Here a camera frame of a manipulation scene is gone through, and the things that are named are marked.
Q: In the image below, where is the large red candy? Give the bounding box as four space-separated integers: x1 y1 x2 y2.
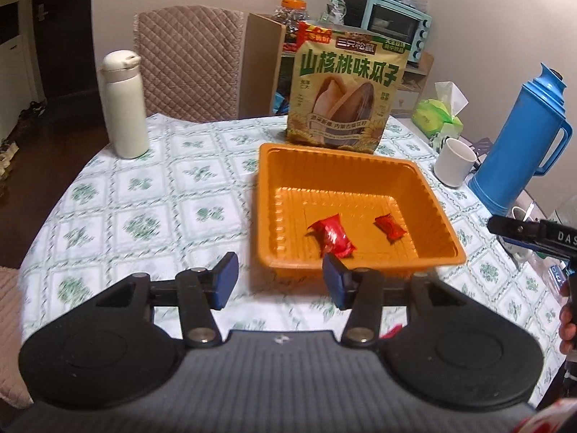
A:
307 214 357 259

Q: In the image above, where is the red patterned cloth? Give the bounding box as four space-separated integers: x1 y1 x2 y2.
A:
509 397 577 433

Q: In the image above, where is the orange plastic tray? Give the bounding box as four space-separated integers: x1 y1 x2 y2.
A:
258 143 467 283

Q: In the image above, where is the row of shoes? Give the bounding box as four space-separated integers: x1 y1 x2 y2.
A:
0 99 48 181

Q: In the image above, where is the person's right hand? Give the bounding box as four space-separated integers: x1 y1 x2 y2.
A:
559 300 577 353

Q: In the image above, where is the plastic jar orange lid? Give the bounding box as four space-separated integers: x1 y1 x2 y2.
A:
273 0 309 37

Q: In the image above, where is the quilted beige chair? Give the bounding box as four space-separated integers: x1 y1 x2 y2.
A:
133 5 248 123

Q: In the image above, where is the blue thermos jug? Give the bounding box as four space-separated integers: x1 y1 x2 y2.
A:
468 63 573 217

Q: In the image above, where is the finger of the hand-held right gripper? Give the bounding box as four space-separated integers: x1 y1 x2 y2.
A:
488 215 577 255

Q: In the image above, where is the white thermos bottle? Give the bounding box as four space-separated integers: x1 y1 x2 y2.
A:
98 51 151 159

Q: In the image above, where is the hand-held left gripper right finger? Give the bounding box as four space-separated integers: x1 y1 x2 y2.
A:
322 253 470 344

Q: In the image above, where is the white cup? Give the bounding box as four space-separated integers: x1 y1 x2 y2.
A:
433 137 479 189

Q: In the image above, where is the green tissue pack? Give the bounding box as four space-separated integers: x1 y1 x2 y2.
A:
411 81 467 138

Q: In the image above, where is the light blue toaster oven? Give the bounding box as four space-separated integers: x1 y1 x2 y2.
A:
361 0 433 65

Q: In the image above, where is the patterned white mug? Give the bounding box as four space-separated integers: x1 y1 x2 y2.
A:
511 205 542 226

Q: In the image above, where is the sunflower seed bag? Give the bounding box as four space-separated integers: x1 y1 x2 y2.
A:
286 20 411 155

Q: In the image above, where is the quilted chair cushion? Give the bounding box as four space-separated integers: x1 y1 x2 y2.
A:
0 267 33 409

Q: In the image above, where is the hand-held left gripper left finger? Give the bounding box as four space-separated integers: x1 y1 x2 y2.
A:
92 253 239 348

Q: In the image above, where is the white cabinet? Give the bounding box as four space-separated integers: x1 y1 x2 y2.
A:
0 0 46 145

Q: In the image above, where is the small red candy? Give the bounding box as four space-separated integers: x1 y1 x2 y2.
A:
373 213 408 243

